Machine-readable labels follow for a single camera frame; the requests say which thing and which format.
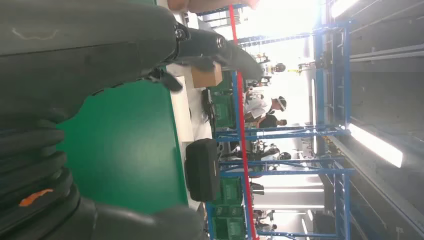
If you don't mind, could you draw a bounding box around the green table mat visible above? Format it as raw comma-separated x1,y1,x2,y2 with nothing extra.
56,64,190,216

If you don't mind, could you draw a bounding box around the brown cardboard box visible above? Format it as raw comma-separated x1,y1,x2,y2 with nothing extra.
191,62,223,89

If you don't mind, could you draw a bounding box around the person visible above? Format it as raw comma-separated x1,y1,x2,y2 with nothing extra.
243,87,288,120
264,62,287,76
167,0,261,13
258,114,288,130
255,209,278,233

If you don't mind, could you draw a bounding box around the white table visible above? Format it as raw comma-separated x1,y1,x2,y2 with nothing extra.
155,0,215,213

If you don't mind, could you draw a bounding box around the green plastic crate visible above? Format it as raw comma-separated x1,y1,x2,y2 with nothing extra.
211,71,237,129
211,205,247,240
213,177,244,206

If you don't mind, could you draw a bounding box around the black carrying case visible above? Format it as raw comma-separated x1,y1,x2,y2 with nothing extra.
184,138,221,203

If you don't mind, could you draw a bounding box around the red barrier tape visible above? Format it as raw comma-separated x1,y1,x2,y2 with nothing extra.
227,3,260,240

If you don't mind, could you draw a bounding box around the white humanoid robot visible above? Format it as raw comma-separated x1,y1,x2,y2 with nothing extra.
251,141,292,168

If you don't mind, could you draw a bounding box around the blue metal rack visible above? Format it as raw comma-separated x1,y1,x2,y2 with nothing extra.
197,3,355,240

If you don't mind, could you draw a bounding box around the ceiling light strip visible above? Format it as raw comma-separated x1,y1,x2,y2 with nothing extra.
347,123,404,169

